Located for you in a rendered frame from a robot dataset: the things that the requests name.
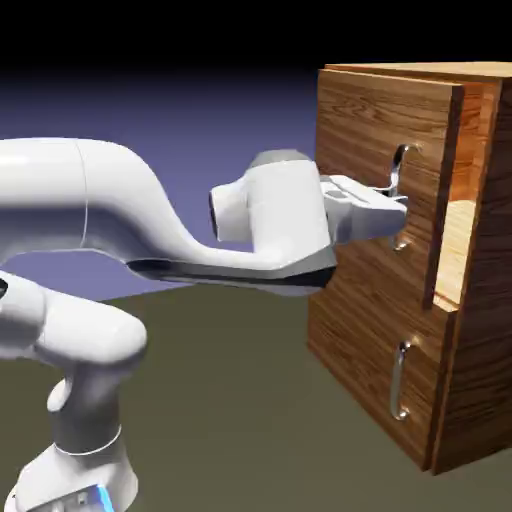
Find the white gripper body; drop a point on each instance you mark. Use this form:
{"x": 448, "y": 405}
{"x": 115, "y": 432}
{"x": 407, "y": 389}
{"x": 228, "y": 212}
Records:
{"x": 368, "y": 214}

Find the small wooden cabinet door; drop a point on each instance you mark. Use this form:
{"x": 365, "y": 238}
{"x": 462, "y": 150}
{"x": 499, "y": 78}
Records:
{"x": 360, "y": 340}

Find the large wooden cabinet door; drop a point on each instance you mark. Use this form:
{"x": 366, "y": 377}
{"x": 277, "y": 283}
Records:
{"x": 372, "y": 120}

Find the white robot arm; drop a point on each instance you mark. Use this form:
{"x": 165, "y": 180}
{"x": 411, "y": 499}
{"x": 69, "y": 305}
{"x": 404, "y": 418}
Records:
{"x": 120, "y": 192}

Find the wooden cabinet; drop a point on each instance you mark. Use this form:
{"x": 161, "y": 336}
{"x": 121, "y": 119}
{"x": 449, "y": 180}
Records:
{"x": 484, "y": 280}

